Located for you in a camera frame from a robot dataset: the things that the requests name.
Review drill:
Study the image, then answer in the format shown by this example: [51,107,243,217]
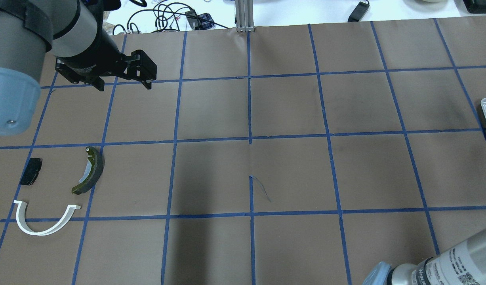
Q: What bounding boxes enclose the black power adapter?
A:
[347,0,370,22]

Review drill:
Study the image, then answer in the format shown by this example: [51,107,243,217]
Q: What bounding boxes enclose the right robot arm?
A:
[363,229,486,285]

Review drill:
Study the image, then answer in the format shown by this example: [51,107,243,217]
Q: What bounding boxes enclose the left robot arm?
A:
[0,0,157,136]

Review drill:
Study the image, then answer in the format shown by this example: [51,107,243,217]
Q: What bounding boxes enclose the olive brake shoe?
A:
[71,146,105,195]

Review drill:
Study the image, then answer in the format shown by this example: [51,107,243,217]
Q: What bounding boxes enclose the tangled black cables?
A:
[112,2,231,35]

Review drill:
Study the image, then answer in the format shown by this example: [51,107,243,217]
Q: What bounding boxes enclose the aluminium frame post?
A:
[235,0,254,32]

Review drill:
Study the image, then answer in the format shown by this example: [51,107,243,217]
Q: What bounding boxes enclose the black brake pad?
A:
[19,158,42,186]

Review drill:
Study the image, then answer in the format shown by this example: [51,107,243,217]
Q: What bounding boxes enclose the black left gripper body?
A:
[55,34,157,85]

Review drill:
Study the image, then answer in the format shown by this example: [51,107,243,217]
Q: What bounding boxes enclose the white curved plastic bracket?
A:
[13,200,82,236]

